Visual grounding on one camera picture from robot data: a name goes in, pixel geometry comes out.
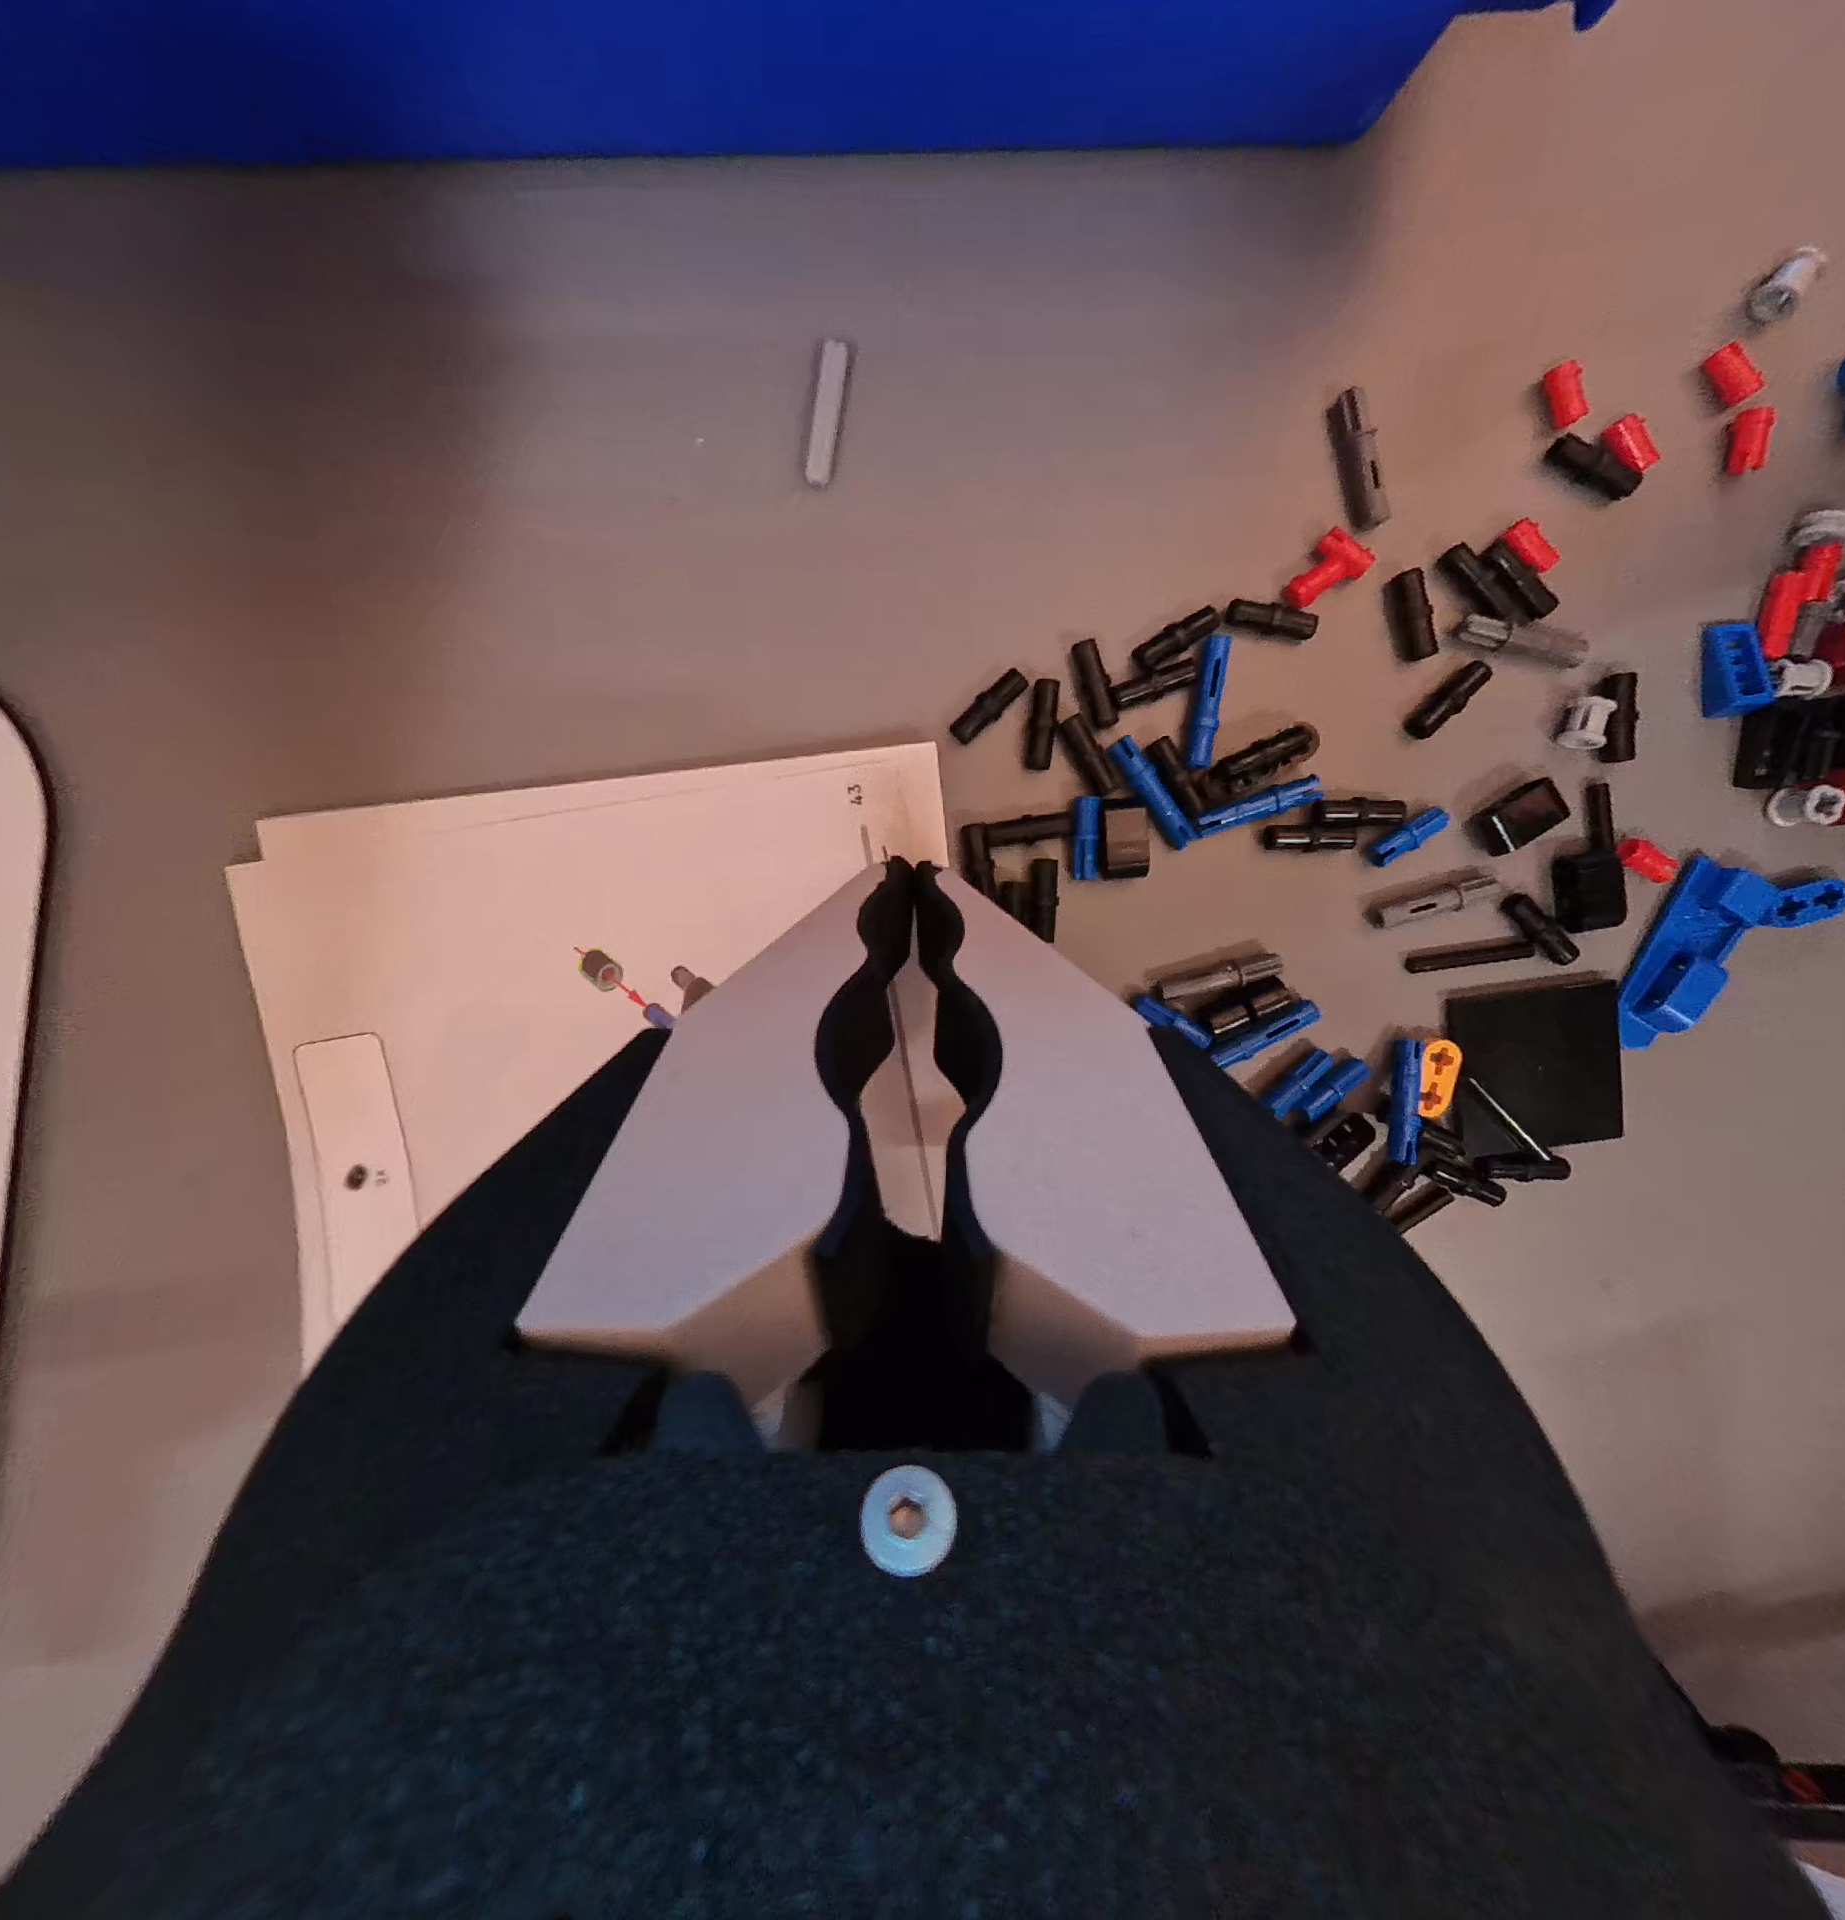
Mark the orange lego connector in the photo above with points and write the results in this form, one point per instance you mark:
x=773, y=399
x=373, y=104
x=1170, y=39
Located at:
x=1445, y=1076

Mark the lego instruction booklet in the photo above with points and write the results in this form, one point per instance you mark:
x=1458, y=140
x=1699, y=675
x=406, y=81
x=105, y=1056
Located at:
x=530, y=900

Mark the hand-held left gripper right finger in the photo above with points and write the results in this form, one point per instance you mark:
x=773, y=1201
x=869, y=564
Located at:
x=1118, y=1187

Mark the grey lego axle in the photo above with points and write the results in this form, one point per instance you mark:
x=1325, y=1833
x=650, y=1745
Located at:
x=827, y=414

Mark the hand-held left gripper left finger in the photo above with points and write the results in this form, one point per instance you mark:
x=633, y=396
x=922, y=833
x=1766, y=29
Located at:
x=697, y=1187

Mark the pile of small lego pins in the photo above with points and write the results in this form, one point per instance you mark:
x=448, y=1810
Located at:
x=1523, y=817

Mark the black square lego panel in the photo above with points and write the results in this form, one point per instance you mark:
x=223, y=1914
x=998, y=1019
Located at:
x=1536, y=1059

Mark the blue plastic bin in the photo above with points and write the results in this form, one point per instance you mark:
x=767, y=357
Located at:
x=638, y=75

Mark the blue lego bracket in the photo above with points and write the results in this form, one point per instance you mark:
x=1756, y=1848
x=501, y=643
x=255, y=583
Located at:
x=1688, y=940

